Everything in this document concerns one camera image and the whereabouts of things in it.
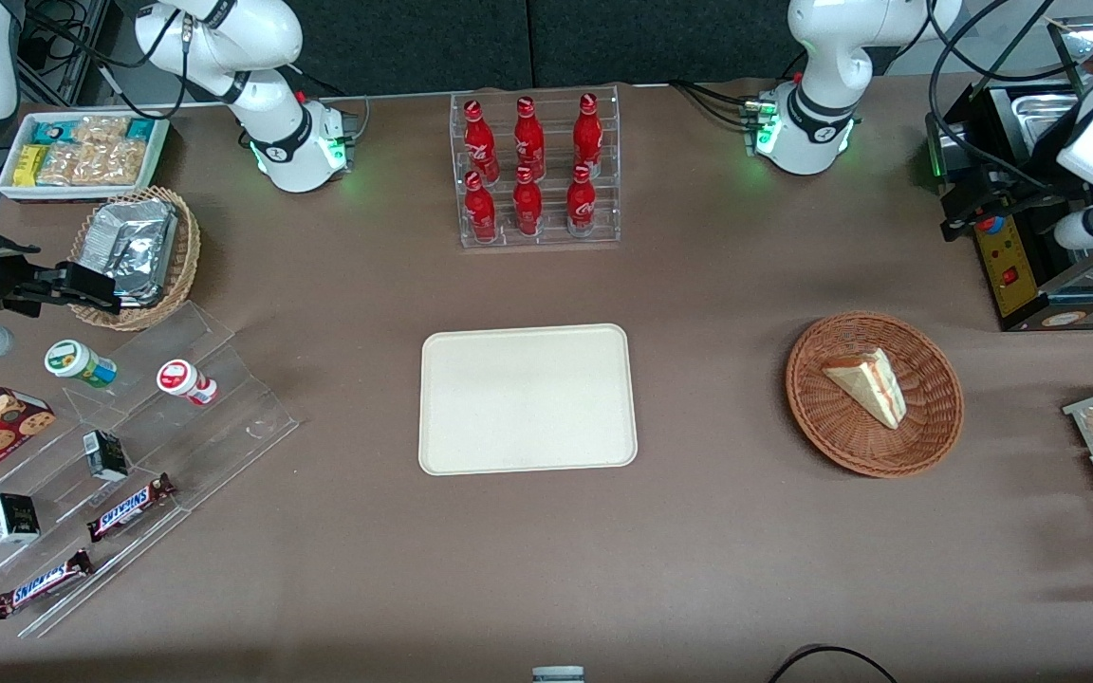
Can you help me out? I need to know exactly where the dark equipment rack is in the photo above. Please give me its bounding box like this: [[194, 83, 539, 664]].
[[13, 0, 117, 107]]

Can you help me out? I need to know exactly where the white rectangular snack tray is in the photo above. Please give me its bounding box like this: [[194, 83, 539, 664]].
[[0, 108, 172, 204]]

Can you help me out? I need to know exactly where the black floor cable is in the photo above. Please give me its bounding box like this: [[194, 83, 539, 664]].
[[767, 644, 899, 683]]

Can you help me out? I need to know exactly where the black food warmer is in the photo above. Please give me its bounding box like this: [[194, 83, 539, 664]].
[[924, 14, 1093, 332]]

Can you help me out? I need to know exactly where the clear acrylic bottle rack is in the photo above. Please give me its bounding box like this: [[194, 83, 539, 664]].
[[449, 84, 622, 250]]

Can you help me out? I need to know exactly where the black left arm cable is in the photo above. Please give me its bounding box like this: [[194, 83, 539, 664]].
[[924, 0, 1090, 193]]

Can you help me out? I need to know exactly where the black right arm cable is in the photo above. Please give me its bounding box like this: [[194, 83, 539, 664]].
[[20, 0, 198, 120]]

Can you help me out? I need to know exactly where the green lid snack cup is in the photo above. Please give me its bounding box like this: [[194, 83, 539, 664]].
[[44, 339, 119, 391]]

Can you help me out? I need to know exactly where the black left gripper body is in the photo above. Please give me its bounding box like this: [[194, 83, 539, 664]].
[[972, 140, 1081, 219]]

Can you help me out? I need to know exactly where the triangular sandwich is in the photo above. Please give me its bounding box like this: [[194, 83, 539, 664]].
[[822, 347, 909, 432]]

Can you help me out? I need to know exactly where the brown wicker basket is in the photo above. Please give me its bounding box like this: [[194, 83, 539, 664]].
[[785, 311, 966, 479]]

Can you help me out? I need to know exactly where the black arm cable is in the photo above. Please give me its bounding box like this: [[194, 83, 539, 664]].
[[20, 0, 198, 120], [924, 0, 1090, 193]]

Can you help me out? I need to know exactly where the clear acrylic stepped stand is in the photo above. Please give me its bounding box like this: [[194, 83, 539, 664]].
[[0, 301, 303, 640]]

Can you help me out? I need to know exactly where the red lid snack cup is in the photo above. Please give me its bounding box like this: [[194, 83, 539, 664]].
[[156, 359, 219, 408]]

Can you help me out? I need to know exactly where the red cola bottle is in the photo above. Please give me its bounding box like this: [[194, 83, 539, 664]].
[[464, 171, 499, 245], [513, 96, 547, 181], [565, 163, 598, 237], [511, 166, 545, 238], [572, 92, 604, 176], [463, 99, 499, 183]]

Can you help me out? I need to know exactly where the clear cracker bag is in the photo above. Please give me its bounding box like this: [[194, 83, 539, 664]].
[[72, 139, 148, 187], [38, 142, 83, 187], [72, 115, 131, 146]]

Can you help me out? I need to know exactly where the yellow snack pack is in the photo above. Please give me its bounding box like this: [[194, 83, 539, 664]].
[[13, 144, 50, 188]]

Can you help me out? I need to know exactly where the cream plastic tray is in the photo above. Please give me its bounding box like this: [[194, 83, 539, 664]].
[[419, 323, 639, 476]]

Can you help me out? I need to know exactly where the small black carton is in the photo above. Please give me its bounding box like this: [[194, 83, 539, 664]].
[[83, 430, 131, 484], [0, 492, 43, 546]]

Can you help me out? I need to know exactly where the black base cable bundle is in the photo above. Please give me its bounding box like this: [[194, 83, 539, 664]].
[[668, 80, 762, 130]]

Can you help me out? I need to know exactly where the Snickers chocolate bar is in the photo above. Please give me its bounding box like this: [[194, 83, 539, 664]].
[[85, 472, 178, 545], [0, 548, 96, 621]]

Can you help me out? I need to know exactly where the light wicker basket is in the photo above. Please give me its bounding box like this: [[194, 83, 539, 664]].
[[66, 185, 203, 332]]

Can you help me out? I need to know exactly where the silver foil wrapped package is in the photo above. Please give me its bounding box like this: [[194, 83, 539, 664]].
[[83, 198, 180, 307]]

